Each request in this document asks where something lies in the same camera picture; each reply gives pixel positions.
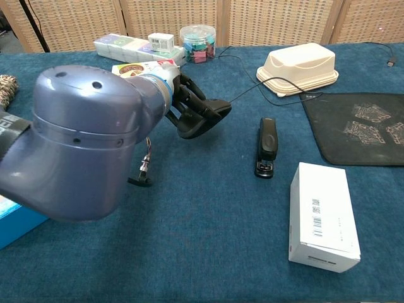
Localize white barcode cardboard box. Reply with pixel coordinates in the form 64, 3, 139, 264
288, 162, 362, 273

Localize blue chocolate cookie box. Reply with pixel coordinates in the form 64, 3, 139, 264
0, 194, 49, 250

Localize black USB cable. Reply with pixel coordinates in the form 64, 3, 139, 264
362, 41, 397, 68

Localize black tripod stand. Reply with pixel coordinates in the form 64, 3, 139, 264
18, 0, 51, 53

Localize black stapler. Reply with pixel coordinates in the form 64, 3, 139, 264
254, 117, 279, 179

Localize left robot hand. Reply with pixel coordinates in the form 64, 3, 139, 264
164, 73, 223, 128

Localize beige lidded lunch box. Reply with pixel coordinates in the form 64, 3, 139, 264
256, 42, 340, 98

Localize woven wicker folding screen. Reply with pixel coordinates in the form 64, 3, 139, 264
0, 0, 404, 54

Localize clear jar of binder clips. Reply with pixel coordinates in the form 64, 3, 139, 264
179, 25, 217, 64

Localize black computer mouse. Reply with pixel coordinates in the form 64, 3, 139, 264
177, 98, 233, 140

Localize small white QR box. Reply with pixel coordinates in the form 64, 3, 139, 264
147, 32, 175, 53

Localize braided rope bundle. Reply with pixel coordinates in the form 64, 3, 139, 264
0, 74, 19, 112

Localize long pastel tissue pack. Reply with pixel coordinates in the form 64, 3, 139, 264
93, 33, 186, 68

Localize left arm dangling wire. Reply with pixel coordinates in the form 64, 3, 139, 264
127, 137, 155, 187

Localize black printed mouse pad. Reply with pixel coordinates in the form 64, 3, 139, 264
299, 92, 404, 167

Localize white pie biscuit box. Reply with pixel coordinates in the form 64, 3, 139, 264
112, 61, 181, 79

